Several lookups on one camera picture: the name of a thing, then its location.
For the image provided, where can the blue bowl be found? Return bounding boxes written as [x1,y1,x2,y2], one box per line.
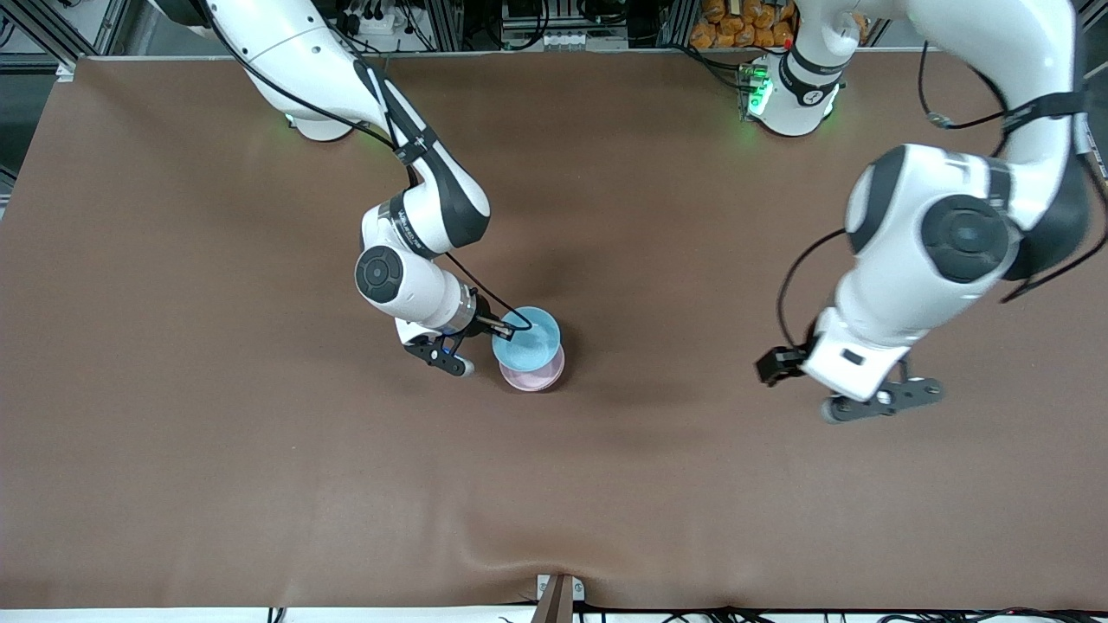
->
[492,306,562,371]

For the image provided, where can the pink bowl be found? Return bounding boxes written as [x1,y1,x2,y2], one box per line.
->
[499,346,566,393]

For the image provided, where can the brown table mat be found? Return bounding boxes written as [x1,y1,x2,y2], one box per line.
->
[0,48,1108,611]

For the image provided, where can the grey electronics rack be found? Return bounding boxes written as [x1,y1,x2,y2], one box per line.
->
[500,0,628,51]

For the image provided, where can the white power strip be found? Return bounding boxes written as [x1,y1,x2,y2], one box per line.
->
[342,7,395,35]

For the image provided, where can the orange snack bags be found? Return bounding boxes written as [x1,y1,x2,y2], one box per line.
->
[690,0,797,50]

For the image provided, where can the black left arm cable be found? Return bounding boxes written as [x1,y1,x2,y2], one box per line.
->
[776,39,1108,351]

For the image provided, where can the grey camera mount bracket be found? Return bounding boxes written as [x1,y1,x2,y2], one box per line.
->
[537,573,585,623]

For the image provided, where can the aluminium frame post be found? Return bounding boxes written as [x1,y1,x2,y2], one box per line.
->
[658,0,698,48]
[422,0,464,53]

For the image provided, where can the aluminium corner frame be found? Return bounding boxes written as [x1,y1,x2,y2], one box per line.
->
[0,0,131,79]

